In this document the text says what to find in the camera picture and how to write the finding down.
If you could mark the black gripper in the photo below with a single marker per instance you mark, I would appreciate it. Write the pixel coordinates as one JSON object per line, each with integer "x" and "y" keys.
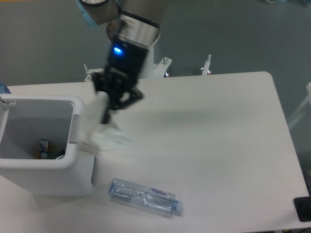
{"x": 118, "y": 81}

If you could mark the white paper tissue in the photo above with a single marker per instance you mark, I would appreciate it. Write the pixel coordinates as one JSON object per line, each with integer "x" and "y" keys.
{"x": 93, "y": 136}

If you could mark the crushed clear plastic bottle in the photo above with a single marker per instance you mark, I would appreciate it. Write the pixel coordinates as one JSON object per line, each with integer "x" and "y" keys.
{"x": 144, "y": 197}

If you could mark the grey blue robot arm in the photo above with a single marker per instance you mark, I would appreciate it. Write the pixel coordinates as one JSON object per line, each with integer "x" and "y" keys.
{"x": 133, "y": 27}

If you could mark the white trash can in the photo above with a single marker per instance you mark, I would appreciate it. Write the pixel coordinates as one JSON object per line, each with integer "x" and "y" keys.
{"x": 27, "y": 119}

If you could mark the black device at table edge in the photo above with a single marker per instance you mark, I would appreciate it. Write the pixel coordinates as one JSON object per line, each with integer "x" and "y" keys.
{"x": 303, "y": 208}

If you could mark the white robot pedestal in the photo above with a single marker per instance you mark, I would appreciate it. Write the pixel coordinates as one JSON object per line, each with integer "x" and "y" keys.
{"x": 150, "y": 69}

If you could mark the white bracket with red caster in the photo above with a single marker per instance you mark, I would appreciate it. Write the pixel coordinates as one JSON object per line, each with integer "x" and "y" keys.
{"x": 205, "y": 70}

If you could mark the white frame at right edge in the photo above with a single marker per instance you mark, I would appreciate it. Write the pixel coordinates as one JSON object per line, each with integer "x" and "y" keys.
{"x": 301, "y": 110}

